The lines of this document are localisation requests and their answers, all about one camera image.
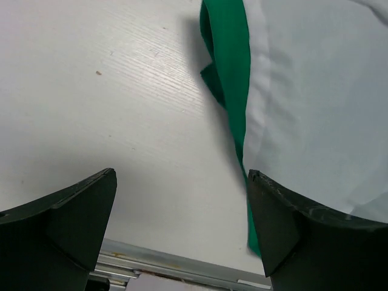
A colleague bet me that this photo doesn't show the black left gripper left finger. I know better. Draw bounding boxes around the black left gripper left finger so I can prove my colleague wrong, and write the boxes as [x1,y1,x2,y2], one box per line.
[1,168,117,290]

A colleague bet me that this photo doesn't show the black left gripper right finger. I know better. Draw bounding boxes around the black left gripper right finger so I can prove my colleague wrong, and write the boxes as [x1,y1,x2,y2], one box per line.
[247,170,387,290]

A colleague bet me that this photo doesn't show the green jacket with white lining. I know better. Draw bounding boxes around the green jacket with white lining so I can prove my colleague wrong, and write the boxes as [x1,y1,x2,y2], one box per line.
[199,0,388,260]

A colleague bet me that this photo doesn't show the aluminium table front rail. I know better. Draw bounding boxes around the aluminium table front rail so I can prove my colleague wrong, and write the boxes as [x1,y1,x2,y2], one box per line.
[90,239,273,290]

